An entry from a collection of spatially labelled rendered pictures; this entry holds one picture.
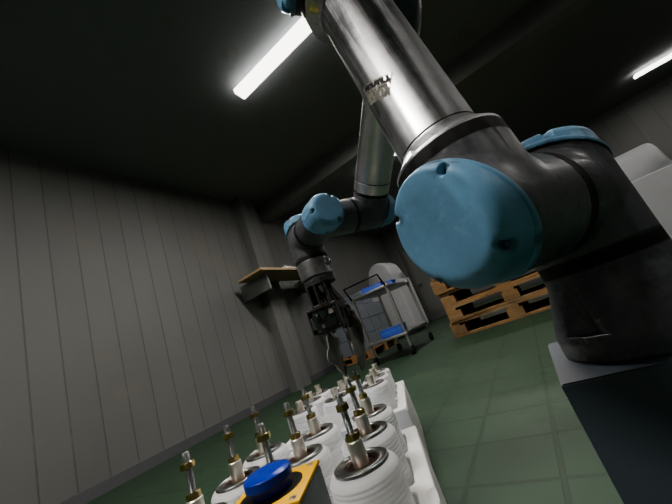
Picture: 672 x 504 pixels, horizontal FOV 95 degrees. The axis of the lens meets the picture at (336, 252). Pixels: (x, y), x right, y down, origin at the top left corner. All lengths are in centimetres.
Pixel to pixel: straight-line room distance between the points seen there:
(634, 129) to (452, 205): 948
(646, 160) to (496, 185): 510
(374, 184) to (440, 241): 38
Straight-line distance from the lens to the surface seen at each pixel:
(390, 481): 46
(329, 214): 59
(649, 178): 523
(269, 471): 32
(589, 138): 42
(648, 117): 984
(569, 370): 40
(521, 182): 28
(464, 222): 26
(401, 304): 642
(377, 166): 63
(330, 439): 70
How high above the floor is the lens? 41
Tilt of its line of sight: 15 degrees up
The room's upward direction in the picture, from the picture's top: 21 degrees counter-clockwise
